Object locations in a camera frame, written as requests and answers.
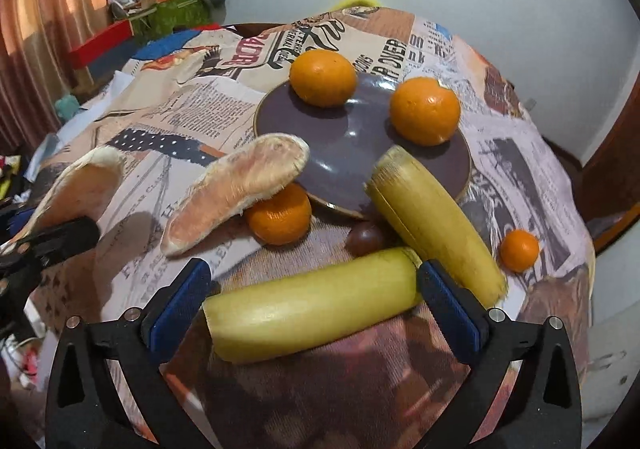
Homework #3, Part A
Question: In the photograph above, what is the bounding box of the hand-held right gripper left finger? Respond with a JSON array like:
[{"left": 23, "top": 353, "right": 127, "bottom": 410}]
[{"left": 45, "top": 258, "right": 213, "bottom": 449}]

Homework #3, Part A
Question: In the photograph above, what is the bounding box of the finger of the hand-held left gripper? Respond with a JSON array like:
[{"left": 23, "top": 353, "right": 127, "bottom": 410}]
[{"left": 19, "top": 216, "right": 101, "bottom": 275}]

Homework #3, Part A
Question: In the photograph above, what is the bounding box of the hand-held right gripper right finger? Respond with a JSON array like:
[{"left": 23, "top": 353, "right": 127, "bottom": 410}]
[{"left": 417, "top": 260, "right": 584, "bottom": 449}]

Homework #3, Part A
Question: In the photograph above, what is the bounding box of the peeled pomelo segment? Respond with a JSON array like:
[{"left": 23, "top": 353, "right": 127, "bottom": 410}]
[
  {"left": 10, "top": 146, "right": 127, "bottom": 250},
  {"left": 160, "top": 133, "right": 311, "bottom": 258}
]

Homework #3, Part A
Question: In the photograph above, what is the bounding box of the purple ceramic plate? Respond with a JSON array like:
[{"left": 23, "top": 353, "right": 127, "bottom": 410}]
[{"left": 253, "top": 73, "right": 472, "bottom": 220}]

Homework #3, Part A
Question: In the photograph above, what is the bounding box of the small orange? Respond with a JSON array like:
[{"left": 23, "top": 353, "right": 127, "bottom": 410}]
[{"left": 499, "top": 229, "right": 541, "bottom": 274}]

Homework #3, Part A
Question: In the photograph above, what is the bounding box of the dark brown round fruit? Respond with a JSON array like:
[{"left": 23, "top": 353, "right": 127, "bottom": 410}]
[{"left": 346, "top": 222, "right": 386, "bottom": 258}]

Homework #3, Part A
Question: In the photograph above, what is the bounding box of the medium orange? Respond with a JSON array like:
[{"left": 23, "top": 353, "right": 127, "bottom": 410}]
[{"left": 244, "top": 183, "right": 313, "bottom": 246}]

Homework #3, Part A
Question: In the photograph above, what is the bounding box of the newspaper print tablecloth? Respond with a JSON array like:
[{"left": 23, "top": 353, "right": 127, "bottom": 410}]
[{"left": 27, "top": 6, "right": 597, "bottom": 449}]

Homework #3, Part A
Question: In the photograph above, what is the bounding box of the large orange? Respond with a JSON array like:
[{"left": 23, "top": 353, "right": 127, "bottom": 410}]
[
  {"left": 289, "top": 49, "right": 359, "bottom": 108},
  {"left": 389, "top": 77, "right": 462, "bottom": 147}
]

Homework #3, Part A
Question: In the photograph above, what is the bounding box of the red box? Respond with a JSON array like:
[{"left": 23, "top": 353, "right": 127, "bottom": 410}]
[{"left": 69, "top": 22, "right": 134, "bottom": 71}]

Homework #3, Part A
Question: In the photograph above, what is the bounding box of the wooden door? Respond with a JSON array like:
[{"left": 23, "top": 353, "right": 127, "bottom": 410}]
[{"left": 579, "top": 74, "right": 640, "bottom": 252}]

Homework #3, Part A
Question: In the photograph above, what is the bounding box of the blue cloth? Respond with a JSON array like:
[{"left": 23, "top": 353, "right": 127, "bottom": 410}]
[{"left": 134, "top": 26, "right": 236, "bottom": 61}]

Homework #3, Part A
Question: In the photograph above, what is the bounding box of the pink curtain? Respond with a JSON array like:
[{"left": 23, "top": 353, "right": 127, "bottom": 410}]
[{"left": 0, "top": 0, "right": 128, "bottom": 145}]

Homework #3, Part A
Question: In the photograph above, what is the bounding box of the green box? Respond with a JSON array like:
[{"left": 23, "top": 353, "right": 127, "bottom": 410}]
[{"left": 131, "top": 0, "right": 212, "bottom": 39}]

